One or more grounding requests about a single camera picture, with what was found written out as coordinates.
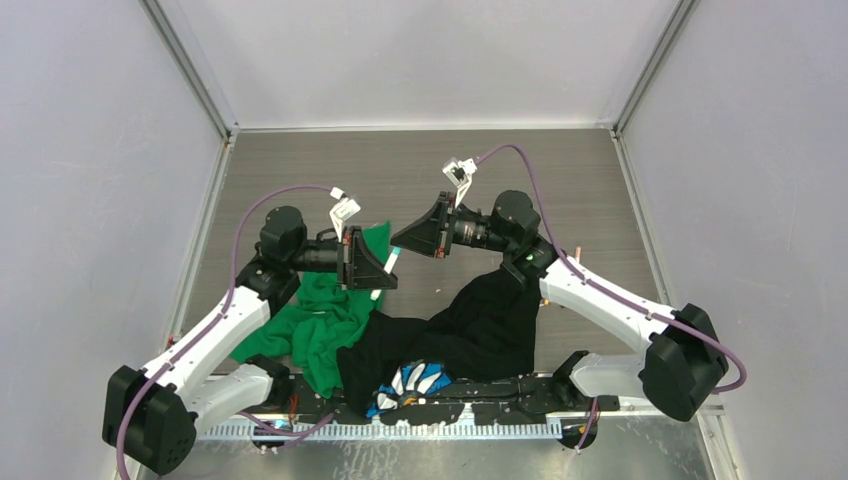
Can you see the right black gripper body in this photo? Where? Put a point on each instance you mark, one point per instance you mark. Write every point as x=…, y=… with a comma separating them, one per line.
x=441, y=219

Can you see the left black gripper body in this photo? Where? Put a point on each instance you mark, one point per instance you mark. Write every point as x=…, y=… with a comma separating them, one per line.
x=347, y=257

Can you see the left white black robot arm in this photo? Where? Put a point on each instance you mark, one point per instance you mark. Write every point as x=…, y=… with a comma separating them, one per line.
x=259, y=290

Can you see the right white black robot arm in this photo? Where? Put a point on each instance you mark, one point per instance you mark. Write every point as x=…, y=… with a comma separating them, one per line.
x=676, y=361

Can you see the green cloth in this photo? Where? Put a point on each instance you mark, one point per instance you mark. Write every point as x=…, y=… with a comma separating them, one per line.
x=323, y=318

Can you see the black cloth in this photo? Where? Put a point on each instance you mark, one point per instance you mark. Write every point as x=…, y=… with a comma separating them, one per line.
x=487, y=333

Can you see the blue white patterned cloth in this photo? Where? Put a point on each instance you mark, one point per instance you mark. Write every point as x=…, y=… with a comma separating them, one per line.
x=408, y=385

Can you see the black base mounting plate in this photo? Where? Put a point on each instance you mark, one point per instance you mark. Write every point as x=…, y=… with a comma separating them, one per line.
x=526, y=400

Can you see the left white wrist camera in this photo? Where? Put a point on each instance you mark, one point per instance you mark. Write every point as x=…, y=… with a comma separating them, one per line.
x=344, y=209

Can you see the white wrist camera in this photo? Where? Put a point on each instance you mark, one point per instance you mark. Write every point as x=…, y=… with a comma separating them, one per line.
x=344, y=209
x=460, y=174

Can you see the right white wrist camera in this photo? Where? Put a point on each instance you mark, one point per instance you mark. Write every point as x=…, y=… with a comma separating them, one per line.
x=460, y=174

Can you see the aluminium front rail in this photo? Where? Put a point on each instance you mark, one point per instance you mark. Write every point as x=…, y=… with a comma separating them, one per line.
x=351, y=430

